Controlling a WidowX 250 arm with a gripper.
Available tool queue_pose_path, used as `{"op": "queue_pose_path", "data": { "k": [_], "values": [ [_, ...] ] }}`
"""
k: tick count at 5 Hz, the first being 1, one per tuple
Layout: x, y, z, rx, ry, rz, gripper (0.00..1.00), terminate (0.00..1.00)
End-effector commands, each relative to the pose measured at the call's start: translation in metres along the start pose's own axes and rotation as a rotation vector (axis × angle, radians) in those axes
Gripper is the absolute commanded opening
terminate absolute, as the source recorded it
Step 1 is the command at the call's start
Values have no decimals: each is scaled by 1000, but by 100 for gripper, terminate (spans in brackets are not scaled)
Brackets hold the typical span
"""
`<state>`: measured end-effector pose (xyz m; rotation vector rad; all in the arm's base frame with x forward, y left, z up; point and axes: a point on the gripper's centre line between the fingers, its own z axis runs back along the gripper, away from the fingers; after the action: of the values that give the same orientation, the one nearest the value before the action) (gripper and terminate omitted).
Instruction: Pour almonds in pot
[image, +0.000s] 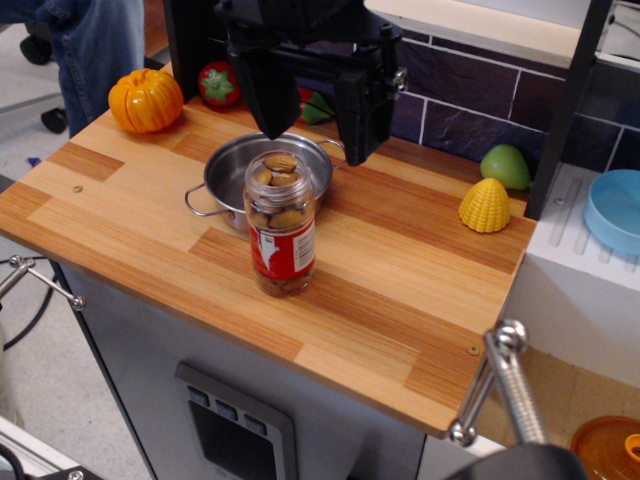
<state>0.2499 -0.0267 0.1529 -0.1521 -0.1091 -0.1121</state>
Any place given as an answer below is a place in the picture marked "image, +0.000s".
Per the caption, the black office chair base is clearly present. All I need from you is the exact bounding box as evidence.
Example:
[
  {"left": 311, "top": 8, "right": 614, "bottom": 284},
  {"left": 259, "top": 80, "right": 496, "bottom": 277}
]
[{"left": 20, "top": 23, "right": 68, "bottom": 134}]

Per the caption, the metal clamp right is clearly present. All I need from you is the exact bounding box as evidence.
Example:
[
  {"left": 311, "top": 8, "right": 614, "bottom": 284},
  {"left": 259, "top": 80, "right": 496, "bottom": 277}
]
[{"left": 449, "top": 319, "right": 587, "bottom": 479}]

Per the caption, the red toy chili pepper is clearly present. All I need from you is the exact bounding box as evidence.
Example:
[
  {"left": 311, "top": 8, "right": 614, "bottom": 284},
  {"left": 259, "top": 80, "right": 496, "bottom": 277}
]
[{"left": 297, "top": 87, "right": 334, "bottom": 125}]

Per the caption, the person leg in jeans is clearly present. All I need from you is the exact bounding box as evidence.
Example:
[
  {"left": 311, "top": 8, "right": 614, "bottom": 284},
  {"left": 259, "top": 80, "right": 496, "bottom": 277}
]
[{"left": 1, "top": 0, "right": 145, "bottom": 137}]

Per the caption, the black cable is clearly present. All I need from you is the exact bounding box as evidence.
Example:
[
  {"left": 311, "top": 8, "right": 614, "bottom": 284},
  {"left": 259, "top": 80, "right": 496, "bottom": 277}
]
[{"left": 0, "top": 257, "right": 55, "bottom": 351}]

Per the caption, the grey toy dishwasher cabinet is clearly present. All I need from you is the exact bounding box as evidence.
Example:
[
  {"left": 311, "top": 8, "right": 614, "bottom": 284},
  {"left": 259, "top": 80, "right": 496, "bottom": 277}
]
[{"left": 60, "top": 267, "right": 425, "bottom": 479}]

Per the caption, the black shelf post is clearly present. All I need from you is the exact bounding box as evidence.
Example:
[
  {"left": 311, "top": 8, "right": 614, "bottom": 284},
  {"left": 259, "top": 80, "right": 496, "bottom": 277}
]
[{"left": 524, "top": 1, "right": 613, "bottom": 220}]

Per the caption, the orange toy pumpkin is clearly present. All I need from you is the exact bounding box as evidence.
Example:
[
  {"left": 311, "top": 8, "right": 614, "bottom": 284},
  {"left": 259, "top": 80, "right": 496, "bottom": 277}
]
[{"left": 108, "top": 68, "right": 184, "bottom": 133}]

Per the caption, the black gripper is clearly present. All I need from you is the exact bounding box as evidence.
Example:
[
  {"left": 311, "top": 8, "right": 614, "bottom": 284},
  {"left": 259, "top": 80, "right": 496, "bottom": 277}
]
[{"left": 215, "top": 1, "right": 403, "bottom": 166}]

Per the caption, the green toy pear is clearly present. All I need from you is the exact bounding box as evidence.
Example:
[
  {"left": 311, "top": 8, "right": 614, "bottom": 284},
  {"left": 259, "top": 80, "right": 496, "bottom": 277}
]
[{"left": 480, "top": 144, "right": 532, "bottom": 190}]

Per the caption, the almond jar with red label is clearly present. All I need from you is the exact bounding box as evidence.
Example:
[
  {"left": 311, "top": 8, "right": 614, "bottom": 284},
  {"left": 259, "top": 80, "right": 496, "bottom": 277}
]
[{"left": 243, "top": 150, "right": 316, "bottom": 297}]

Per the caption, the light blue plastic bowl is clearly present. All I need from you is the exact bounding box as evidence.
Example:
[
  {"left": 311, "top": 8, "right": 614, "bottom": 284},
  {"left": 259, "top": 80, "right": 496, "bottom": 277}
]
[{"left": 584, "top": 169, "right": 639, "bottom": 256}]

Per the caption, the yellow toy corn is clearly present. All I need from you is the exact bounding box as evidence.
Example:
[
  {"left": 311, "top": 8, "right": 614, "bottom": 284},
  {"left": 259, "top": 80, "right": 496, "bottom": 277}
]
[{"left": 458, "top": 178, "right": 511, "bottom": 234}]

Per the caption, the orange plastic lid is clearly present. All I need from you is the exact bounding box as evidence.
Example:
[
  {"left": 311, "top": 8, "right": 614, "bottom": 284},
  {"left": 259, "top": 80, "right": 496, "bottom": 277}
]
[{"left": 570, "top": 416, "right": 639, "bottom": 479}]

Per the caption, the metal clamp left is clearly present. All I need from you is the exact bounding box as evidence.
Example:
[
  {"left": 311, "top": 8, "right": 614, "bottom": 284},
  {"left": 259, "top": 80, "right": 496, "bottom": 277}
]
[{"left": 0, "top": 254, "right": 87, "bottom": 312}]

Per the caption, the metal clamp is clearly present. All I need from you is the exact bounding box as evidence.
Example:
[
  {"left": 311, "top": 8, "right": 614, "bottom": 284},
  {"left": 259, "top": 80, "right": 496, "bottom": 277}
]
[
  {"left": 0, "top": 254, "right": 87, "bottom": 312},
  {"left": 449, "top": 319, "right": 587, "bottom": 479}
]

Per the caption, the red toy tomato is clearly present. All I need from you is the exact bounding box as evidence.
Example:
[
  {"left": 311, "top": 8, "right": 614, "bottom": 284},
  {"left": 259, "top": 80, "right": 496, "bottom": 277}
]
[{"left": 198, "top": 61, "right": 241, "bottom": 107}]

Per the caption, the white dish rack counter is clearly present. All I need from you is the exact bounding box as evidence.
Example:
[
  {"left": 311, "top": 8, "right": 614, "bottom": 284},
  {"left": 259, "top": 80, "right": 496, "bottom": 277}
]
[{"left": 504, "top": 165, "right": 639, "bottom": 386}]

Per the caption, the stainless steel pot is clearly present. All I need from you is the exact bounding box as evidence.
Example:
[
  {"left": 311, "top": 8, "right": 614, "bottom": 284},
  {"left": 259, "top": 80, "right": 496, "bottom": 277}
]
[{"left": 184, "top": 132, "right": 345, "bottom": 232}]

